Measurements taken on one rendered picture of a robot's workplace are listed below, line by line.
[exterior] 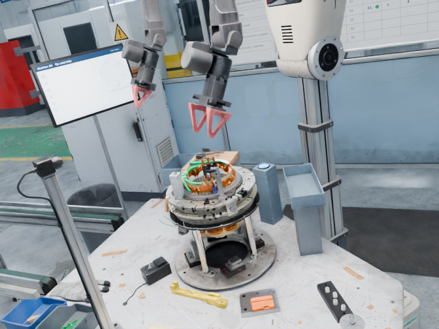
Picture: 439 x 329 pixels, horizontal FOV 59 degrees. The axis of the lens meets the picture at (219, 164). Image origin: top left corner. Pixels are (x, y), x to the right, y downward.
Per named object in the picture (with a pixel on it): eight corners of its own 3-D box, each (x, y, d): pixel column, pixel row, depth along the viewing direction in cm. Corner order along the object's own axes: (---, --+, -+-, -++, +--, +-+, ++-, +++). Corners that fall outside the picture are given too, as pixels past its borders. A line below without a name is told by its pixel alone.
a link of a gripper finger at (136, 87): (130, 105, 141) (136, 79, 140) (124, 103, 147) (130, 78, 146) (147, 110, 144) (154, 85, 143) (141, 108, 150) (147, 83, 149)
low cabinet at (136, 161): (189, 178, 423) (162, 67, 377) (163, 204, 377) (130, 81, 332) (115, 177, 466) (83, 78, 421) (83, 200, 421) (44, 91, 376)
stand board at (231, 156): (181, 175, 165) (180, 170, 165) (199, 156, 181) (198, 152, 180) (225, 174, 158) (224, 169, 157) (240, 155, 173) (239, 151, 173)
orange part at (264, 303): (252, 312, 120) (251, 309, 120) (250, 301, 125) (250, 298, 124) (274, 308, 120) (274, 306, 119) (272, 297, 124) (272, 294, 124)
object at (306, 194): (331, 266, 135) (324, 192, 124) (299, 269, 136) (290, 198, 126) (317, 226, 158) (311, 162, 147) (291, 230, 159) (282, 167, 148)
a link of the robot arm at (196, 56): (243, 32, 97) (226, 34, 104) (204, 17, 91) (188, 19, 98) (231, 81, 99) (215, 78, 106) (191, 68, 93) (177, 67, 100)
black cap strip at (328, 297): (338, 323, 112) (337, 317, 111) (317, 289, 126) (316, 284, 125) (354, 318, 113) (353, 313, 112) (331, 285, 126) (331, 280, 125)
